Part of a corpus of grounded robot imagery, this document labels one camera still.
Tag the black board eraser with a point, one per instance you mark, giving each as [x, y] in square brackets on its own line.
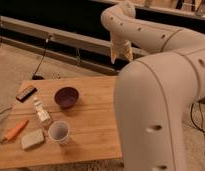
[26, 93]

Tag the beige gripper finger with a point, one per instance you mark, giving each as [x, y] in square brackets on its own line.
[113, 57]
[128, 51]

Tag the orange carrot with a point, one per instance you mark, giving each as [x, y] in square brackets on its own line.
[14, 131]

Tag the dark purple bowl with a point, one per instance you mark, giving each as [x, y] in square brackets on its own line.
[66, 97]

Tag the wooden table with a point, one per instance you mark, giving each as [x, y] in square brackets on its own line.
[93, 133]

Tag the grey wall rail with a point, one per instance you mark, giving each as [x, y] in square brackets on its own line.
[80, 42]

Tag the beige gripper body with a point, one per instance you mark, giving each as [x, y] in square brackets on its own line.
[117, 44]

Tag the beige sponge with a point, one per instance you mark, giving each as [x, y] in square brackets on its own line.
[31, 139]

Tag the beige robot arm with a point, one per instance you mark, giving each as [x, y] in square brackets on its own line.
[165, 74]

